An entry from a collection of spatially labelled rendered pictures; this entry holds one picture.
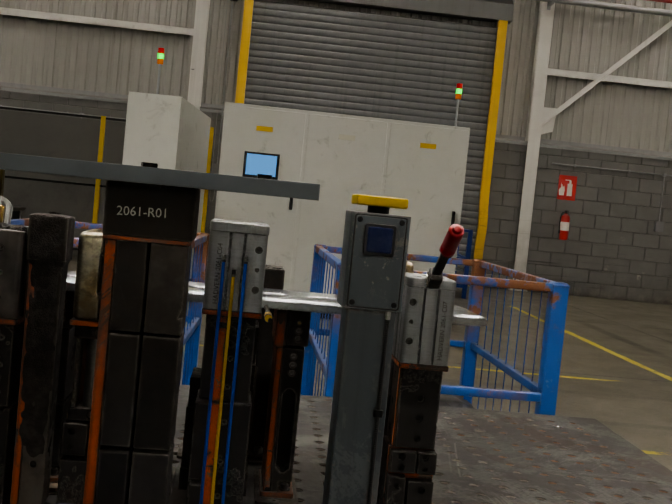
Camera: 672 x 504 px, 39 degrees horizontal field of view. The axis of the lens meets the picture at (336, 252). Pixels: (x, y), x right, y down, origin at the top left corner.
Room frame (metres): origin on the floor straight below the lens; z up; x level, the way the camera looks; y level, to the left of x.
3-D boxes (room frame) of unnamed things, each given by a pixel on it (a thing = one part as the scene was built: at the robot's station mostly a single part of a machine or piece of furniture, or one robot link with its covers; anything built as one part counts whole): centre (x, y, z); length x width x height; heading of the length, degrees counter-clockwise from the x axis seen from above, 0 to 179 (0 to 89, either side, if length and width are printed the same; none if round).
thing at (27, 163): (1.09, 0.21, 1.16); 0.37 x 0.14 x 0.02; 96
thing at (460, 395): (3.78, -0.35, 0.47); 1.20 x 0.80 x 0.95; 5
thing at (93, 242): (1.26, 0.30, 0.89); 0.13 x 0.11 x 0.38; 6
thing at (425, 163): (9.49, 0.02, 1.22); 2.40 x 0.54 x 2.45; 95
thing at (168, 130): (10.27, 1.90, 1.22); 2.40 x 0.54 x 2.45; 1
